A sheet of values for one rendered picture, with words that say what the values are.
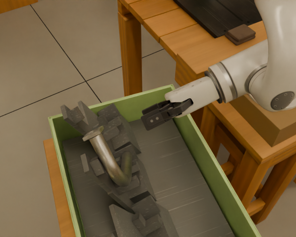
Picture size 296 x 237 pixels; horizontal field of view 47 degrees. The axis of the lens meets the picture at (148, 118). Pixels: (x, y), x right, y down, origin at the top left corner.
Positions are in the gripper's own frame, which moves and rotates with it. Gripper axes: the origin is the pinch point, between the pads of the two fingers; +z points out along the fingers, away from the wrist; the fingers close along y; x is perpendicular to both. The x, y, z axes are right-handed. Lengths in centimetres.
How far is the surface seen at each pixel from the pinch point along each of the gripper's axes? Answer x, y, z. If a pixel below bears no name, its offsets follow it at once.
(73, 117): -6.6, -10.6, 17.1
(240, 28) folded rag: -7, -70, -45
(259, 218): 85, -94, -22
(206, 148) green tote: 18.4, -23.1, -9.7
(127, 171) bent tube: 10.7, -8.6, 10.9
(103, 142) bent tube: 0.4, 0.8, 10.8
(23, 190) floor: 22, -114, 90
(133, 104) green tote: -0.8, -40.3, 5.2
